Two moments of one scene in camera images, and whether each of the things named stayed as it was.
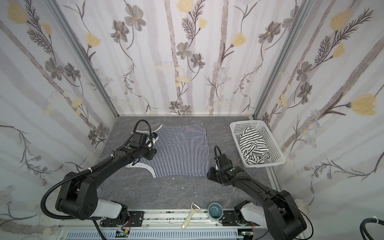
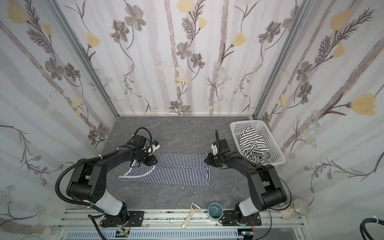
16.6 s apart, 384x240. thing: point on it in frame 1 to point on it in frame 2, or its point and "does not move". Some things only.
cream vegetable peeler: [195, 208] does not move
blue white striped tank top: [182, 151] to [186, 169]
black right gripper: [214, 174] to [212, 159]
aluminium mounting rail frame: [163, 224] does not move
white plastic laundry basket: [255, 145] does not move
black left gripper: [150, 149] does not move
